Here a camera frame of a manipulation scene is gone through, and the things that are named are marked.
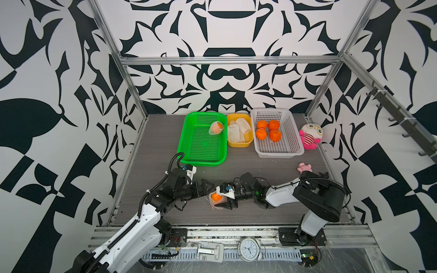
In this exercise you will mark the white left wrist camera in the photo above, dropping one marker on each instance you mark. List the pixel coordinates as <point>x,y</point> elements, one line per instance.
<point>190,171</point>

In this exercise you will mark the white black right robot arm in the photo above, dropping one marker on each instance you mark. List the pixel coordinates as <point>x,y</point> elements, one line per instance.
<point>322,197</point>

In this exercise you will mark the white perforated plastic basket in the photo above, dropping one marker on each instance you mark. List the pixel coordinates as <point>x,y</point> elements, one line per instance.
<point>289,145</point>

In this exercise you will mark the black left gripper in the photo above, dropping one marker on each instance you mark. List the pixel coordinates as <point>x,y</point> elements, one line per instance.
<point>196,187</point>

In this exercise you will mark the small pink pig toy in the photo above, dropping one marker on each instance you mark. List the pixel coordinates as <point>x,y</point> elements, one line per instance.
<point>302,167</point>

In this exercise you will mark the yellow plastic tub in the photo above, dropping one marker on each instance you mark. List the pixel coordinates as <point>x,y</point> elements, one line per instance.
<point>246,139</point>

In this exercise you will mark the small circuit board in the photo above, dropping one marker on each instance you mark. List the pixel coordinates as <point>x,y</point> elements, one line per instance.
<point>309,259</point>

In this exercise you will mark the orange being unwrapped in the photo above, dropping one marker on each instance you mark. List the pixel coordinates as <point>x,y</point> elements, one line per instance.
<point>262,125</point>

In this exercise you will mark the pink white plush doll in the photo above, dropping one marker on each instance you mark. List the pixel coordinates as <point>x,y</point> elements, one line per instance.
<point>311,135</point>

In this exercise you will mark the white foam net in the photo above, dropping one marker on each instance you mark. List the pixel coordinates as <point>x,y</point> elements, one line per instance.
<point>244,125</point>
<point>234,134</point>

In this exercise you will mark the white analog clock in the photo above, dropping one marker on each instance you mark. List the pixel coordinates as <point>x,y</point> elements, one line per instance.
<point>249,250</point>

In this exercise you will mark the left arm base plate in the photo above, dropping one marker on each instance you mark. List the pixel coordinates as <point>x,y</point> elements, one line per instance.
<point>175,237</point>

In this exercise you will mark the green plastic basket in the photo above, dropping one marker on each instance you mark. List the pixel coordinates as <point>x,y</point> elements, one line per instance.
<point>199,147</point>

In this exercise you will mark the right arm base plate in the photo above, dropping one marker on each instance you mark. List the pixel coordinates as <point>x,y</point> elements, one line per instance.
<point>296,237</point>

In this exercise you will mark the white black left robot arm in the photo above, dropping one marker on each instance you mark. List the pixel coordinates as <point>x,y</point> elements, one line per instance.
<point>147,228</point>

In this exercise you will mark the white rectangular device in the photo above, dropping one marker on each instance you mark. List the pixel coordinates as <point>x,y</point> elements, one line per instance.
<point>210,252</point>

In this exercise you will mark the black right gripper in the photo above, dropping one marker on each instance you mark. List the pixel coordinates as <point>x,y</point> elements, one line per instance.
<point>226,205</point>

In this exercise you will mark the netted orange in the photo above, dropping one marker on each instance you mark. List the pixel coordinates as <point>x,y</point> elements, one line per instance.
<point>216,128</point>
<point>214,199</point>
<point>261,134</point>
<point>275,135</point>
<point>273,125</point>

